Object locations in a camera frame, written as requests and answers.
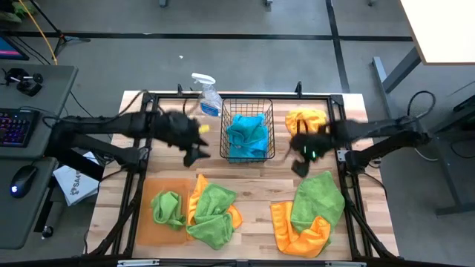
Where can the black metal table frame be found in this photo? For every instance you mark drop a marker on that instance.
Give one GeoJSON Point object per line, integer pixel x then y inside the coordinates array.
{"type": "Point", "coordinates": [335, 102]}

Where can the yellow microfiber towel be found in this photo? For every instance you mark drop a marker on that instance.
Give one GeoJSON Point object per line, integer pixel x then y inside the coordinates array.
{"type": "Point", "coordinates": [308, 116]}

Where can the clear spray bottle white trigger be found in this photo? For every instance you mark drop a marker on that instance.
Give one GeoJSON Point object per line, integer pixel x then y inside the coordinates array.
{"type": "Point", "coordinates": [209, 98]}

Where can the black side desk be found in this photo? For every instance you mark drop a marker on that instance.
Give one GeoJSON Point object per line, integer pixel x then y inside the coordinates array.
{"type": "Point", "coordinates": [456, 155]}

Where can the small green microfiber towel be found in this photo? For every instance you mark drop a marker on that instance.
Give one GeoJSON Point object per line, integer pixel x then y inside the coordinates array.
{"type": "Point", "coordinates": [167, 209]}

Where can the computer monitor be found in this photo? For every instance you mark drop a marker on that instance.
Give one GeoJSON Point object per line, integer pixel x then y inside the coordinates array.
{"type": "Point", "coordinates": [9, 50]}

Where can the black table clamp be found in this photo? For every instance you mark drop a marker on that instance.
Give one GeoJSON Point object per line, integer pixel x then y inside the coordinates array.
{"type": "Point", "coordinates": [180, 90]}
{"type": "Point", "coordinates": [298, 89]}

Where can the orange microfiber towel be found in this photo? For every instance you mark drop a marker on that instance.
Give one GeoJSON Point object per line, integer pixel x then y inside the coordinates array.
{"type": "Point", "coordinates": [200, 185]}
{"type": "Point", "coordinates": [285, 233]}

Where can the backlit black keyboard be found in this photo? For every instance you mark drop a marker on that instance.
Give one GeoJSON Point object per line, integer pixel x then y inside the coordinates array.
{"type": "Point", "coordinates": [16, 128]}

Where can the black round knob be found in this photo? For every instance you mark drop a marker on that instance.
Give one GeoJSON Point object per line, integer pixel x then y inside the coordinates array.
{"type": "Point", "coordinates": [47, 232]}

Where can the white table top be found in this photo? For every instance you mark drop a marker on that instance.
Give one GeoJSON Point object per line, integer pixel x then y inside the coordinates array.
{"type": "Point", "coordinates": [441, 29]}

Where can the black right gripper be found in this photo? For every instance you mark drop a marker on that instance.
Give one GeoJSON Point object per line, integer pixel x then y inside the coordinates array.
{"type": "Point", "coordinates": [311, 142]}

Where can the black clamp mount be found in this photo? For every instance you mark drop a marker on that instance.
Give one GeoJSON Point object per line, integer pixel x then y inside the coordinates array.
{"type": "Point", "coordinates": [26, 85]}

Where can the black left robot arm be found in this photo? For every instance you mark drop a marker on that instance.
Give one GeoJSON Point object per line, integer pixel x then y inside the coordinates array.
{"type": "Point", "coordinates": [100, 128]}

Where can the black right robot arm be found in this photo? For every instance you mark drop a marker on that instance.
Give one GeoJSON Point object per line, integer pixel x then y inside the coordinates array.
{"type": "Point", "coordinates": [378, 135]}

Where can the grey table leg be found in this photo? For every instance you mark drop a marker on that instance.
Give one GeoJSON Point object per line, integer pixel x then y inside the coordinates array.
{"type": "Point", "coordinates": [399, 72]}

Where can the black tripod stand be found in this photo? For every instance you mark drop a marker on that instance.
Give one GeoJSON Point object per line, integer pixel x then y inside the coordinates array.
{"type": "Point", "coordinates": [61, 37]}

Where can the black computer mouse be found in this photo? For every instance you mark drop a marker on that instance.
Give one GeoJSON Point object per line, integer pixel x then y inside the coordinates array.
{"type": "Point", "coordinates": [23, 180]}

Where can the green plant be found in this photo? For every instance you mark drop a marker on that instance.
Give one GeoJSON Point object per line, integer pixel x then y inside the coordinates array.
{"type": "Point", "coordinates": [11, 13]}

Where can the teal microfiber towel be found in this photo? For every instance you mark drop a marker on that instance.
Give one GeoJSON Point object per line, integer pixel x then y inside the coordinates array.
{"type": "Point", "coordinates": [246, 139]}

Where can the silver metal bracket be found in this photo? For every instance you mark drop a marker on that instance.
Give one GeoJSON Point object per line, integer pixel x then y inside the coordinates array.
{"type": "Point", "coordinates": [137, 263]}
{"type": "Point", "coordinates": [345, 264]}

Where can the grey side desk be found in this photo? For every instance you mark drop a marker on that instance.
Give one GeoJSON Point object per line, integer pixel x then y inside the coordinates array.
{"type": "Point", "coordinates": [22, 219]}

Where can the white paper box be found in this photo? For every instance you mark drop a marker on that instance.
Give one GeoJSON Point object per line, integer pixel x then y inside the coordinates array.
{"type": "Point", "coordinates": [76, 183]}

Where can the small yellow object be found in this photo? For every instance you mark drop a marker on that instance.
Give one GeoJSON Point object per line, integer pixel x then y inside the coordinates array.
{"type": "Point", "coordinates": [204, 129]}

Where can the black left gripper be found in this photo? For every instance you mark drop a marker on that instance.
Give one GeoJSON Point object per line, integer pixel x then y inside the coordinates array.
{"type": "Point", "coordinates": [178, 130]}

